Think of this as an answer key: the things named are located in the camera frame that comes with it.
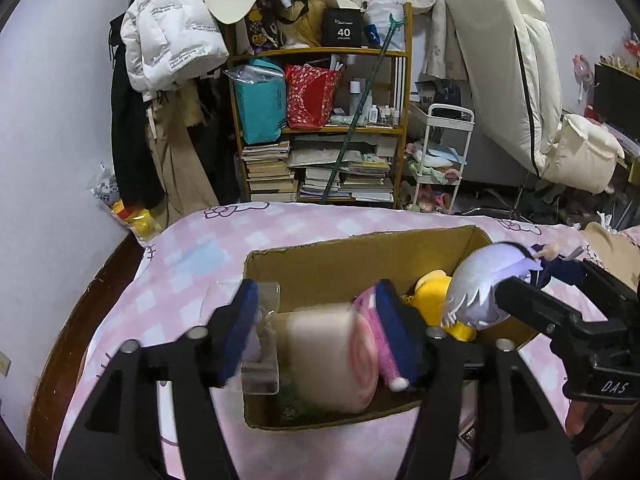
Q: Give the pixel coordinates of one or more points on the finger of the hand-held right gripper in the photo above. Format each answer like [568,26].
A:
[535,307]
[615,290]

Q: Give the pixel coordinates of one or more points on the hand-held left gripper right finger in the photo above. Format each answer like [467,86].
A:
[397,330]

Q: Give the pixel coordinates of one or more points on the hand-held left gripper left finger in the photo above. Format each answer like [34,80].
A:
[240,330]

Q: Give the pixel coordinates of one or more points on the clear plastic case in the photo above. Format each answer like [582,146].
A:
[268,310]

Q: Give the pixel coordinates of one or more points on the pink plush toy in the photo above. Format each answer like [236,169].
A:
[367,310]

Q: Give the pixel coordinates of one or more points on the yellow plush toy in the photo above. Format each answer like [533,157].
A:
[430,295]

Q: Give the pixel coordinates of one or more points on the purple-haired plush doll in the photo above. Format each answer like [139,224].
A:
[475,285]

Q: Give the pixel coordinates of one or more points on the cream roll plush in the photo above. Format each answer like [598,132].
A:
[325,355]

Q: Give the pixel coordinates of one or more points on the brown cardboard box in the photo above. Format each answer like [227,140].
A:
[350,260]

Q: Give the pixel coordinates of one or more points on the person's right hand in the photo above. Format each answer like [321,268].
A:
[580,417]

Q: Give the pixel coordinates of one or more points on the pink printed blanket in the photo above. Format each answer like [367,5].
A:
[200,250]

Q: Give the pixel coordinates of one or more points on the stack of books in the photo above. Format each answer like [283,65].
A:
[267,175]

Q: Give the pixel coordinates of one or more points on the pile of magazines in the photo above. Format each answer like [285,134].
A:
[345,175]

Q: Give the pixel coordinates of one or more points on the plastic bag of toys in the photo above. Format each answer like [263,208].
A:
[125,205]

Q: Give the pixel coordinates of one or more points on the beige coat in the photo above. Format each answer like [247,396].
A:
[180,170]

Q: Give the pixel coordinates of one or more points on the black monitor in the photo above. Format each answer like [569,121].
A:
[617,97]

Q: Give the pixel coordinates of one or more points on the white trolley cart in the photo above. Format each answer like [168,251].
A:
[450,112]

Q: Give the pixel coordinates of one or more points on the row of small bottles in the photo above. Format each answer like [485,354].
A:
[375,112]

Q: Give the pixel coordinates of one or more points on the pink small fan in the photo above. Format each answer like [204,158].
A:
[584,72]

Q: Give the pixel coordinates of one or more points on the black coat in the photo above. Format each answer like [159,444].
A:
[130,135]

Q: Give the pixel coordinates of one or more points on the teal bag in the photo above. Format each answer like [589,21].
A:
[260,105]

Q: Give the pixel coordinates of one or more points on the black bag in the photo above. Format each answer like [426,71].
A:
[437,95]

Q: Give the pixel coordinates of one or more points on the red patterned bag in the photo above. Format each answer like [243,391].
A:
[310,100]

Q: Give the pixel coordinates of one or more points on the green pole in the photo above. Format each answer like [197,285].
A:
[367,90]

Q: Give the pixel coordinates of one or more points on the wooden shelf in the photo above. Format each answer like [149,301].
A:
[407,85]

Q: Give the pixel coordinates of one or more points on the white padded chair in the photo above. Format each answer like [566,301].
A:
[500,60]

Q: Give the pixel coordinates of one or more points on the white puffer jacket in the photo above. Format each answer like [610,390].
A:
[170,35]

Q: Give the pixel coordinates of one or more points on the black box with white print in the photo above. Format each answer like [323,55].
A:
[342,30]

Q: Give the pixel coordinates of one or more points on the dark printed bag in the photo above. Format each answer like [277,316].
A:
[262,25]

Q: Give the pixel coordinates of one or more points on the white plastic bag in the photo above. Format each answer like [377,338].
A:
[380,5]

